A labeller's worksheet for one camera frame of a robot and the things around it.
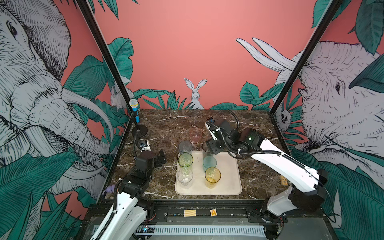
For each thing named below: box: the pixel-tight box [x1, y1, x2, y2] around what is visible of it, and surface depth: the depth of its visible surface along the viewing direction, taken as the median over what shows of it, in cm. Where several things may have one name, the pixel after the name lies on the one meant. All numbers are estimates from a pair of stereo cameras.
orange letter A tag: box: [210, 209, 218, 217], surface depth 76 cm
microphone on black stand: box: [129, 98, 148, 138], surface depth 100 cm
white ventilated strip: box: [154, 227, 266, 236], surface depth 71 cm
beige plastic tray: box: [175, 151, 243, 195], surface depth 85 cm
